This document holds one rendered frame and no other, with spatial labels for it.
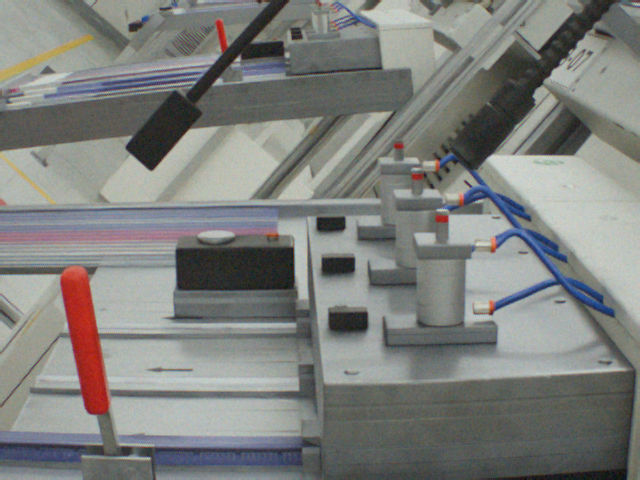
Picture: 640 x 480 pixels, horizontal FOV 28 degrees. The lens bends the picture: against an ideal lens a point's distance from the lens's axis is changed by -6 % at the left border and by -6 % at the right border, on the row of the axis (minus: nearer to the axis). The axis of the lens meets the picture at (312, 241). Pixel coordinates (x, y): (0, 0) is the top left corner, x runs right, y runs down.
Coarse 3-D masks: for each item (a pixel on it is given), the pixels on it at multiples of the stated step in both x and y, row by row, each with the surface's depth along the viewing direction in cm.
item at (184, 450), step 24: (0, 432) 60; (24, 432) 60; (48, 432) 60; (0, 456) 59; (24, 456) 59; (48, 456) 59; (72, 456) 59; (168, 456) 59; (192, 456) 60; (216, 456) 60; (240, 456) 60; (264, 456) 60; (288, 456) 60
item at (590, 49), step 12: (576, 12) 114; (636, 12) 91; (600, 24) 108; (588, 36) 114; (600, 36) 110; (612, 36) 109; (576, 48) 114; (588, 48) 111; (600, 48) 107; (564, 60) 115; (576, 60) 111; (588, 60) 108; (552, 72) 116; (564, 72) 112; (576, 72) 108; (564, 84) 109
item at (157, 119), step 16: (176, 96) 73; (160, 112) 74; (176, 112) 74; (192, 112) 74; (144, 128) 74; (160, 128) 74; (176, 128) 74; (128, 144) 74; (144, 144) 74; (160, 144) 74; (176, 144) 74; (144, 160) 74; (160, 160) 74
